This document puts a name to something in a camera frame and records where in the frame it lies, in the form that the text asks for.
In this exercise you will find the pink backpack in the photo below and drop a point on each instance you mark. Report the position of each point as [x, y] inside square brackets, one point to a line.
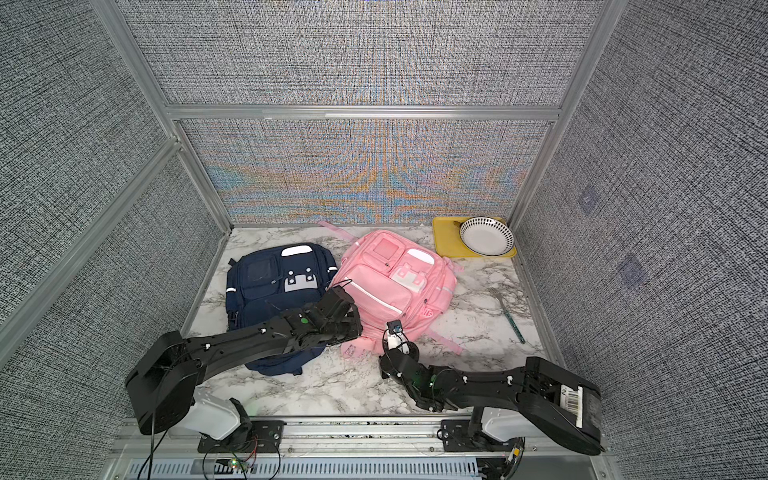
[392, 278]

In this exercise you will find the green pen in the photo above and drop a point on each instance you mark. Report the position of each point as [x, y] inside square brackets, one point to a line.
[507, 314]

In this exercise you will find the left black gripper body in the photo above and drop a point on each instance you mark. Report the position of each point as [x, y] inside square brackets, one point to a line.
[349, 328]

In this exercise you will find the navy blue backpack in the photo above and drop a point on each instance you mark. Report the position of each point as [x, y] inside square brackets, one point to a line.
[262, 284]

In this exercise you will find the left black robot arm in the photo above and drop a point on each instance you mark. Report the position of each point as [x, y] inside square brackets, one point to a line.
[161, 386]

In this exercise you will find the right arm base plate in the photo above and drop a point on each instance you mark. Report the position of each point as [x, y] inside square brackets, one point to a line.
[466, 436]

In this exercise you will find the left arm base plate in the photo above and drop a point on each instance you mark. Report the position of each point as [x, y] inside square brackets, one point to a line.
[262, 436]

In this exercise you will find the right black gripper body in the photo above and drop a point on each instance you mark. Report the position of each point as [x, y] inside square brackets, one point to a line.
[382, 363]

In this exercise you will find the yellow tray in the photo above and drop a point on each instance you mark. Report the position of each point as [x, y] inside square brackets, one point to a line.
[448, 243]

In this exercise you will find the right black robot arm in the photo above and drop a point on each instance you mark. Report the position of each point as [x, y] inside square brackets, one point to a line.
[561, 404]

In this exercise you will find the white vented cable duct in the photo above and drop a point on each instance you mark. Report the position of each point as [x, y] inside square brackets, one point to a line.
[307, 468]

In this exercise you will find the white dotted bowl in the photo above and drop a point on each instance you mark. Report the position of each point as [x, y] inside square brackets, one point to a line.
[486, 236]

